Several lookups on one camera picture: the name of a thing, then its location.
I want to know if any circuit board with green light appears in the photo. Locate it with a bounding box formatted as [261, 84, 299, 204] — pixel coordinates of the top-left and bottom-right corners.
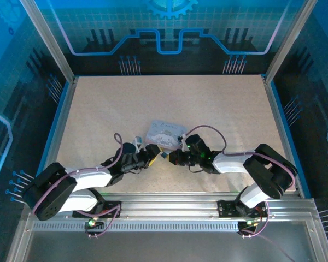
[84, 215, 104, 233]
[238, 219, 259, 233]

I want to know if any grey metal tray panel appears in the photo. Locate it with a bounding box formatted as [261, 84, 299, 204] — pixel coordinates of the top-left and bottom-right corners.
[24, 231, 321, 262]

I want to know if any aluminium cross rail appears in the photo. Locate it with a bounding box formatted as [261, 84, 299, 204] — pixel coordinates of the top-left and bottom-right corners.
[21, 192, 322, 220]

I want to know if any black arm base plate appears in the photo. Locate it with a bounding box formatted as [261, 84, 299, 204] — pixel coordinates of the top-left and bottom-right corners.
[72, 200, 123, 218]
[216, 198, 268, 218]

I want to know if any slotted metal cable duct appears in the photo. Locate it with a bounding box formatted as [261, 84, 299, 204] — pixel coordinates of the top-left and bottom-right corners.
[32, 221, 241, 231]

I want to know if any aluminium side rail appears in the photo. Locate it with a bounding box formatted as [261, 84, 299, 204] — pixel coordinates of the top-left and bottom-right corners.
[35, 78, 79, 198]
[262, 76, 308, 198]

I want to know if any aluminium frame post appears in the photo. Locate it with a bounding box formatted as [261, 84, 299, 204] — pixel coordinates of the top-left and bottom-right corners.
[19, 0, 79, 82]
[263, 0, 317, 82]

